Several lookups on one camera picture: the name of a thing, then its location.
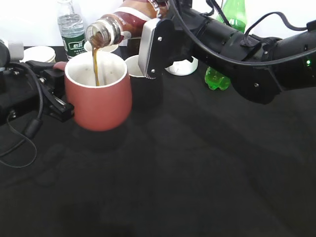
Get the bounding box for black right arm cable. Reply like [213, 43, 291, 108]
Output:
[167, 0, 316, 67]

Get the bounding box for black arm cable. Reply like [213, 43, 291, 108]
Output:
[167, 0, 316, 67]
[0, 61, 44, 169]

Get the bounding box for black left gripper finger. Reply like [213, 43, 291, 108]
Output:
[41, 86, 74, 122]
[26, 60, 65, 98]

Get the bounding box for cola bottle red label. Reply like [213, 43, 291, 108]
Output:
[127, 38, 141, 57]

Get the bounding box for white ceramic mug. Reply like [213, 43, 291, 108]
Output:
[165, 57, 198, 76]

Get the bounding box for grey ceramic mug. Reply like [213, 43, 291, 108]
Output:
[84, 41, 119, 53]

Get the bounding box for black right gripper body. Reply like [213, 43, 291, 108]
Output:
[161, 0, 205, 67]

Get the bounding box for nescafe coffee bottle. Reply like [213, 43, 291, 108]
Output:
[86, 0, 170, 48]

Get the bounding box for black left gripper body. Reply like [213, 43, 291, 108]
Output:
[0, 60, 49, 125]

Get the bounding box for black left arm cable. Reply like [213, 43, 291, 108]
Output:
[0, 61, 44, 169]

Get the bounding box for clear water bottle green label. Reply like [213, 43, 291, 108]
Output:
[57, 0, 85, 59]

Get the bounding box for brown red ceramic mug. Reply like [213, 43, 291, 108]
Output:
[53, 51, 132, 131]

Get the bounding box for yellow paper cup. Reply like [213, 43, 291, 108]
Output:
[20, 46, 56, 63]

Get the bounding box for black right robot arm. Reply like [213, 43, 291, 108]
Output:
[138, 0, 316, 104]

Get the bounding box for black ceramic mug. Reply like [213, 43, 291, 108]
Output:
[125, 55, 163, 111]

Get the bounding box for green sprite bottle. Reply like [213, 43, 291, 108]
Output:
[204, 0, 247, 91]

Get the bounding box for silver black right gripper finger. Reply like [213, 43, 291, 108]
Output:
[138, 18, 174, 79]

